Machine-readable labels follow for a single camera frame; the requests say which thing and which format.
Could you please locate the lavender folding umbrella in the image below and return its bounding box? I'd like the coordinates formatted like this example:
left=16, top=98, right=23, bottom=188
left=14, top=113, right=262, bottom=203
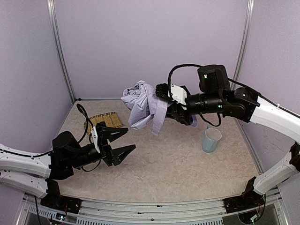
left=121, top=81, right=197, bottom=135

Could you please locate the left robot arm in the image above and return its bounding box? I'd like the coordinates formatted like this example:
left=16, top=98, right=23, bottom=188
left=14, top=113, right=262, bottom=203
left=0, top=127, right=136, bottom=213

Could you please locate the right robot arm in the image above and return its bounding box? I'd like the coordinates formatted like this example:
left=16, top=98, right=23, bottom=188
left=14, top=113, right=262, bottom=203
left=156, top=65, right=300, bottom=212

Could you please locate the woven bamboo tray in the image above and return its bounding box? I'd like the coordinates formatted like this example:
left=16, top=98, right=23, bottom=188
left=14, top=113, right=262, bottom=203
left=89, top=112, right=123, bottom=128

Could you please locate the light blue mug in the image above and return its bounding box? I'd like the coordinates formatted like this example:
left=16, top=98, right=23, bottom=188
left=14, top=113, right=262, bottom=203
left=202, top=127, right=222, bottom=153

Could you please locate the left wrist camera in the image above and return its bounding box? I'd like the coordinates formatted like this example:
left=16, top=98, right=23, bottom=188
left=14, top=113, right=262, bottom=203
left=90, top=121, right=108, bottom=154

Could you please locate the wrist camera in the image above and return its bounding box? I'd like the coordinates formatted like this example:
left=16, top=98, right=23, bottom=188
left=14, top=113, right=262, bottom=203
left=90, top=121, right=108, bottom=154
left=155, top=83, right=188, bottom=106

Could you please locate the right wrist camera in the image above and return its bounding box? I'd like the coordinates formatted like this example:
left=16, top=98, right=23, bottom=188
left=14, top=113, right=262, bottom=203
left=155, top=83, right=188, bottom=106

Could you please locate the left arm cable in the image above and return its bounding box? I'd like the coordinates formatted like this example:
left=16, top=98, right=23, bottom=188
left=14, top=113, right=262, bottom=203
left=76, top=104, right=94, bottom=143

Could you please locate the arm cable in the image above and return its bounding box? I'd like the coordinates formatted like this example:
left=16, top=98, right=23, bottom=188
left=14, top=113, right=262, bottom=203
left=76, top=104, right=94, bottom=143
left=167, top=63, right=300, bottom=118

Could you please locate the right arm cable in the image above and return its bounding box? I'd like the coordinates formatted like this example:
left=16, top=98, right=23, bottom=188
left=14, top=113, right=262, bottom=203
left=167, top=63, right=300, bottom=118

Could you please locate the right aluminium corner post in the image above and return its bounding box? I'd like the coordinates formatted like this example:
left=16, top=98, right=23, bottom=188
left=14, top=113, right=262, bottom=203
left=233, top=0, right=255, bottom=81

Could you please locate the aluminium corner post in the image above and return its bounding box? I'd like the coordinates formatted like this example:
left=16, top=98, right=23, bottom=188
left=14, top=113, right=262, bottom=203
left=233, top=0, right=255, bottom=81
left=46, top=0, right=76, bottom=104

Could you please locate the left aluminium corner post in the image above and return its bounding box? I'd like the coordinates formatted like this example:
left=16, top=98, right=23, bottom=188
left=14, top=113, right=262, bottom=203
left=46, top=0, right=76, bottom=104

